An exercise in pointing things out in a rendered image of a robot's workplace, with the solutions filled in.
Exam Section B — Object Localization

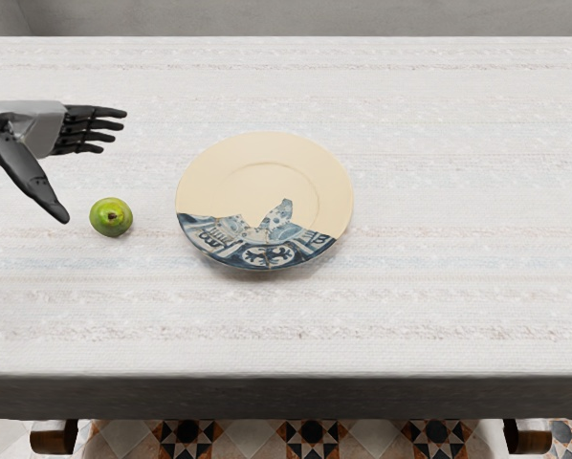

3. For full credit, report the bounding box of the cream plate with blue pattern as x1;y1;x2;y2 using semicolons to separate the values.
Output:
174;131;356;272

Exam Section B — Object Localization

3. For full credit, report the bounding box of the green pear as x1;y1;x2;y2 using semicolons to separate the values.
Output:
89;197;135;239

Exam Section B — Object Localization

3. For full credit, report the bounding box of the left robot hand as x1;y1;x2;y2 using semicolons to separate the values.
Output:
0;99;128;226

